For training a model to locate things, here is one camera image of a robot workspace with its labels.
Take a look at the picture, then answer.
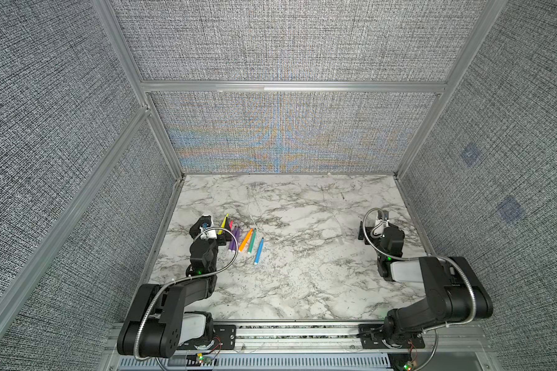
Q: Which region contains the yellow highlighter pen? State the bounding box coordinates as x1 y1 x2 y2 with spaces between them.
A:
218 213 229 235

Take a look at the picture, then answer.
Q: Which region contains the purple pen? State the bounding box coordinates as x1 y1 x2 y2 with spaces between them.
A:
228 225 239 251
232 227 241 251

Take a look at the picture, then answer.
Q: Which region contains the orange pen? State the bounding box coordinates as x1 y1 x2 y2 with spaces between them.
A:
238 229 254 252

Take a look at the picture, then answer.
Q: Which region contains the green pen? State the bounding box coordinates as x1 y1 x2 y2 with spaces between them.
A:
248 229 257 254

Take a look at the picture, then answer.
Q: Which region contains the blue pen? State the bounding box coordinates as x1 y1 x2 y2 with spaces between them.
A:
254 237 265 265

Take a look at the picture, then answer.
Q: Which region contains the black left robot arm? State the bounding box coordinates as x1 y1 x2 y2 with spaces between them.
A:
117 215 227 360

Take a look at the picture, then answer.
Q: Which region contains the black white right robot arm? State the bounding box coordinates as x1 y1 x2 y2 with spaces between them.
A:
357 220 494 349

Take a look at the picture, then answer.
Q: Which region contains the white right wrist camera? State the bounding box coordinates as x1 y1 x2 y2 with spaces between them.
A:
371 210 389 238

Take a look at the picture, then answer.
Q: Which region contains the right steel cable conduit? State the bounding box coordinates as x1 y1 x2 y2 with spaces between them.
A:
361 207 477 331

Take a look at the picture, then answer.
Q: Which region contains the steel cable conduit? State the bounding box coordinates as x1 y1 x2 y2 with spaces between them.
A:
361 207 477 331
133 226 239 362

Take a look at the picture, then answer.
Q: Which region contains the left steel cable conduit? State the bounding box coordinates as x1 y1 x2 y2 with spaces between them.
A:
133 226 239 362

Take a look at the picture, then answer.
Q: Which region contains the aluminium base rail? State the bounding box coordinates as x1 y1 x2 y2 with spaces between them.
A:
98 320 502 370

